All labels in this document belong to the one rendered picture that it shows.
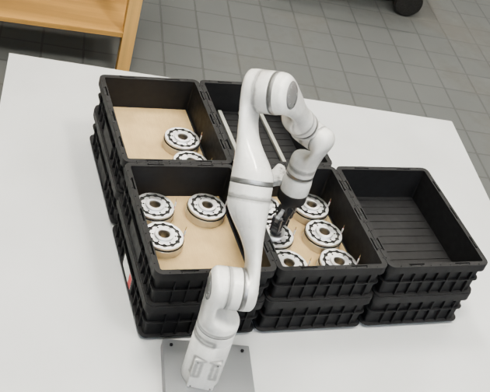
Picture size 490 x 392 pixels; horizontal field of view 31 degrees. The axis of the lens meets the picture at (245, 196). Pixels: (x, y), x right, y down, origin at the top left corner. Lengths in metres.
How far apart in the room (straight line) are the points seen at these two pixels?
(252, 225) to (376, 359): 0.65
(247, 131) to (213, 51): 2.91
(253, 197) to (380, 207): 0.82
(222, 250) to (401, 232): 0.55
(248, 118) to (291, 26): 3.39
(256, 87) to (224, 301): 0.45
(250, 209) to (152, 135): 0.80
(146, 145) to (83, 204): 0.24
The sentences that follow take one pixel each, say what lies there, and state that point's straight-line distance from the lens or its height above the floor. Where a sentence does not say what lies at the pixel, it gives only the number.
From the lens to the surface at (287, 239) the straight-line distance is 2.32.
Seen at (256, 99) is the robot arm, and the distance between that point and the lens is 1.86.
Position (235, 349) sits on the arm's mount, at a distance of 2.19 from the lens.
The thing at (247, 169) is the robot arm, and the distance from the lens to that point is 1.85.
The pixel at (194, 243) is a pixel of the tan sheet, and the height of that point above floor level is 0.83.
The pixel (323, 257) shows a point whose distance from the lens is 2.32.
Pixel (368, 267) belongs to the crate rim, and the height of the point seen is 0.93.
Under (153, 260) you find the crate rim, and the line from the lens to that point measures 2.05.
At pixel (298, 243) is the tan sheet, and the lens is 2.37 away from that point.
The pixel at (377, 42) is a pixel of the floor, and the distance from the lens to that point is 5.39.
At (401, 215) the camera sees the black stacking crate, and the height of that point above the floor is 0.83.
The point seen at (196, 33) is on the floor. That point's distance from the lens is 4.88.
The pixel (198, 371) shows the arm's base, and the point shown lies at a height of 0.79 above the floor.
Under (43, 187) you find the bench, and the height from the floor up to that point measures 0.70.
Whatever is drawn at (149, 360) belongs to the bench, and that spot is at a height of 0.70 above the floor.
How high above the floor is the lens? 2.33
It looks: 37 degrees down
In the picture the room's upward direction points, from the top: 18 degrees clockwise
